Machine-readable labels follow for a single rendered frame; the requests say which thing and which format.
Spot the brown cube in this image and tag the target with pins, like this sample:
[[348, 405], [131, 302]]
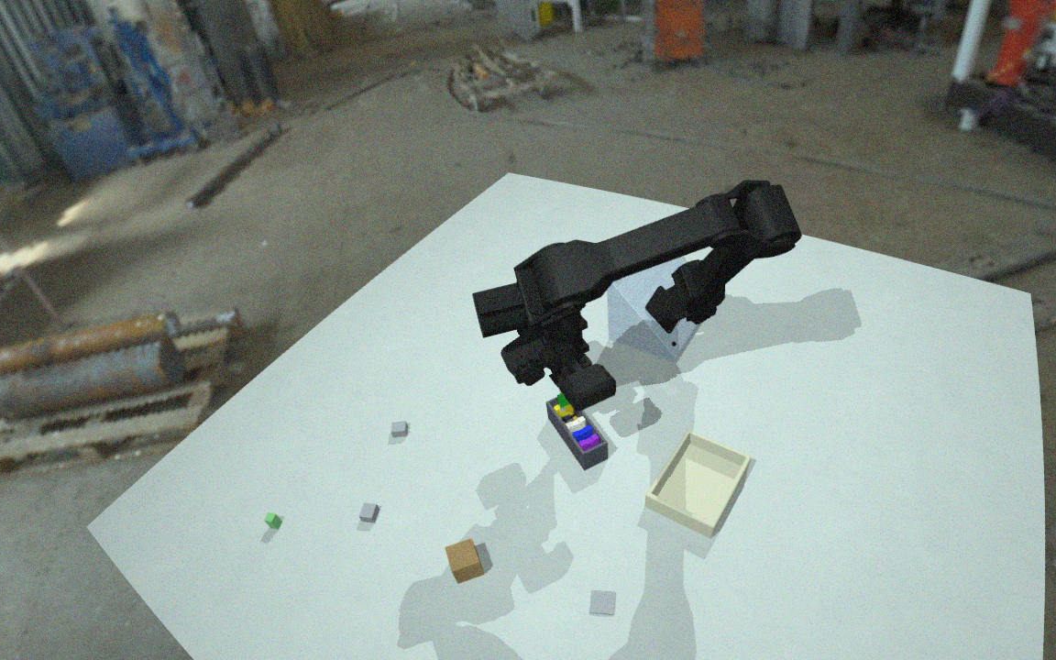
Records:
[[464, 561]]

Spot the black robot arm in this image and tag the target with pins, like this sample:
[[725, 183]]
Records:
[[555, 283]]

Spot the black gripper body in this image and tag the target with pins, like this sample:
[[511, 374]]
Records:
[[584, 385]]

